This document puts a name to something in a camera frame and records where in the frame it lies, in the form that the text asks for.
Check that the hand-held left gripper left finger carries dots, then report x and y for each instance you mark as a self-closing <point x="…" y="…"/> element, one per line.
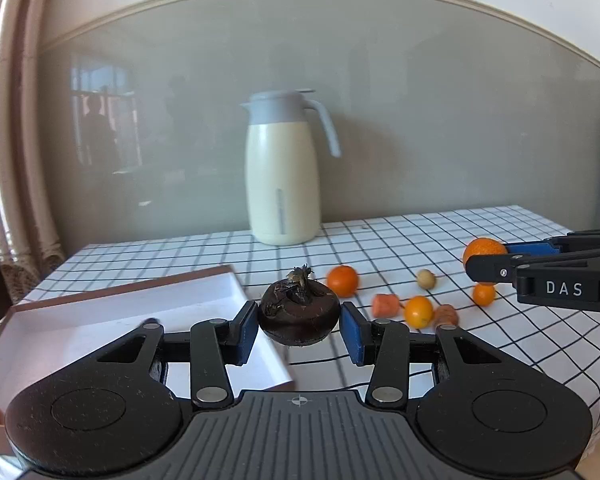
<point x="246" y="335"/>

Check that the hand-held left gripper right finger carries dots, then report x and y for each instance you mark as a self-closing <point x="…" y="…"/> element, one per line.
<point x="352" y="335"/>

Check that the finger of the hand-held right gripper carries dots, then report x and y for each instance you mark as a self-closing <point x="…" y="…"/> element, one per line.
<point x="530" y="248"/>
<point x="490" y="270"/>

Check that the small orange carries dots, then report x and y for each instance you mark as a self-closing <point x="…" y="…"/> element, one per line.
<point x="342" y="281"/>
<point x="419" y="312"/>
<point x="483" y="295"/>
<point x="482" y="247"/>

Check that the carrot piece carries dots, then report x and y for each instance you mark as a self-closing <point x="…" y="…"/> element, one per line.
<point x="447" y="315"/>
<point x="385" y="305"/>

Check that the dark purple mangosteen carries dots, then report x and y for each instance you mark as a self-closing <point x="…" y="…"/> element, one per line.
<point x="300" y="320"/>

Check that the white cardboard box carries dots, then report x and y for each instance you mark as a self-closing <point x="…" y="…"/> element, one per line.
<point x="105" y="310"/>

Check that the small yellowish round fruit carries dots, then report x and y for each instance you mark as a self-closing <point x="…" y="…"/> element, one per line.
<point x="426" y="279"/>

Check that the white checked tablecloth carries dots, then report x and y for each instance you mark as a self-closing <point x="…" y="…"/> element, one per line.
<point x="380" y="240"/>

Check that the cream thermos jug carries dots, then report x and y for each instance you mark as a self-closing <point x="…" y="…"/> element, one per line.
<point x="280" y="185"/>

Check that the beige curtain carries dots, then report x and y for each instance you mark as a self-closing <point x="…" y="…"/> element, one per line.
<point x="10" y="160"/>

